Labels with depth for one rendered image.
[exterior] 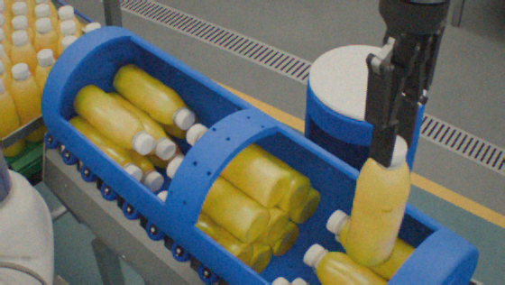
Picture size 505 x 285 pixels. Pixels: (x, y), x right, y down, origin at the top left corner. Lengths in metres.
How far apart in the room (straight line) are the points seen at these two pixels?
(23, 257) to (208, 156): 0.35
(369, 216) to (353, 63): 0.81
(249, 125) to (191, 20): 2.55
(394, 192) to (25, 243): 0.53
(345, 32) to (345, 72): 2.01
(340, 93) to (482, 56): 2.17
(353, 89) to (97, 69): 0.57
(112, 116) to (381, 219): 0.64
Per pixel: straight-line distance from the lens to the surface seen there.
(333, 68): 1.65
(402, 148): 0.85
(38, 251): 1.05
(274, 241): 1.27
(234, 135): 1.16
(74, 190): 1.60
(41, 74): 1.65
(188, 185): 1.16
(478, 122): 3.24
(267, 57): 3.42
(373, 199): 0.88
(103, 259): 1.83
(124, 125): 1.34
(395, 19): 0.71
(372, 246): 0.94
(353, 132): 1.54
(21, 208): 1.02
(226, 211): 1.18
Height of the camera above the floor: 2.02
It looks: 43 degrees down
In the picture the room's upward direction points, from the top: straight up
